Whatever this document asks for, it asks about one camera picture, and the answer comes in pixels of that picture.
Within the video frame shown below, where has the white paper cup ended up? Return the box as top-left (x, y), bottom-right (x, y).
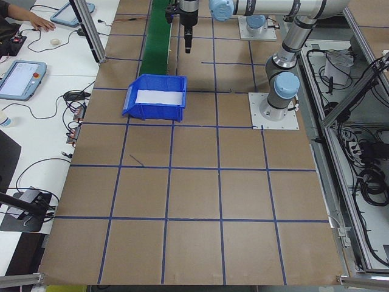
top-left (0, 110), bottom-right (15, 128)

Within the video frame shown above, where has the small relay circuit board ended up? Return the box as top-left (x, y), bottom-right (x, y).
top-left (72, 102), bottom-right (88, 123)
top-left (66, 125), bottom-right (82, 147)

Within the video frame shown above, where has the black cable coil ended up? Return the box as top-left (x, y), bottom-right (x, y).
top-left (354, 165), bottom-right (389, 208)

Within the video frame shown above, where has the red circuit board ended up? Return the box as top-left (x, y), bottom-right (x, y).
top-left (8, 33), bottom-right (27, 46)

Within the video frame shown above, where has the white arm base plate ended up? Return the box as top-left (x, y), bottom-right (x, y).
top-left (248, 92), bottom-right (300, 131)
top-left (238, 15), bottom-right (278, 42)

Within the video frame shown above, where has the blue plastic storage bin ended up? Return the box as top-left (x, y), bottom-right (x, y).
top-left (121, 74), bottom-right (188, 123)

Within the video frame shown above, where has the white power strip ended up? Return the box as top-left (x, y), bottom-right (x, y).
top-left (345, 136), bottom-right (365, 159)

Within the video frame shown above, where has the light blue teach pendant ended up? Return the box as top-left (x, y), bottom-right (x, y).
top-left (0, 60), bottom-right (48, 102)
top-left (50, 1), bottom-right (95, 29)

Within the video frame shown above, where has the person bare forearm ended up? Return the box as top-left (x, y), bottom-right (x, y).
top-left (0, 2), bottom-right (39, 27)

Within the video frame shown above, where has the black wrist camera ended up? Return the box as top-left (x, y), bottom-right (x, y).
top-left (165, 0), bottom-right (176, 24)

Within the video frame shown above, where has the grey metal clamp bracket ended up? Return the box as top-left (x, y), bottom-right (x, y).
top-left (335, 226), bottom-right (351, 248)

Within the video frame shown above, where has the grey paper card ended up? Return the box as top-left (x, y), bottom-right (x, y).
top-left (5, 186), bottom-right (39, 220)

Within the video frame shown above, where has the person bare hand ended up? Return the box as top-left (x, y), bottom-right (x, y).
top-left (30, 16), bottom-right (57, 31)

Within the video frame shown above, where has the seated person dark shirt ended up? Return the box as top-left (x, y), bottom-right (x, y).
top-left (0, 13), bottom-right (19, 58)

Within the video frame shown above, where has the V-shaped metal bar frame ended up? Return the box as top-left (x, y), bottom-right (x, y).
top-left (282, 0), bottom-right (389, 277)

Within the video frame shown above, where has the black camera stand base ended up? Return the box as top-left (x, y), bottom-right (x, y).
top-left (0, 190), bottom-right (53, 234)

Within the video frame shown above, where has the white side table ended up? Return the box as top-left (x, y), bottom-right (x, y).
top-left (0, 0), bottom-right (119, 274)

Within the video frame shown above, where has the black flat monitor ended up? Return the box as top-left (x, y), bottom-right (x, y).
top-left (0, 129), bottom-right (22, 195)

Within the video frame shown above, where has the aluminium extrusion post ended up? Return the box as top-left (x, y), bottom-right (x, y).
top-left (68, 0), bottom-right (107, 64)

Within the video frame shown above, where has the green belt conveyor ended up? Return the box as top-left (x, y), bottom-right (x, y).
top-left (142, 0), bottom-right (173, 77)

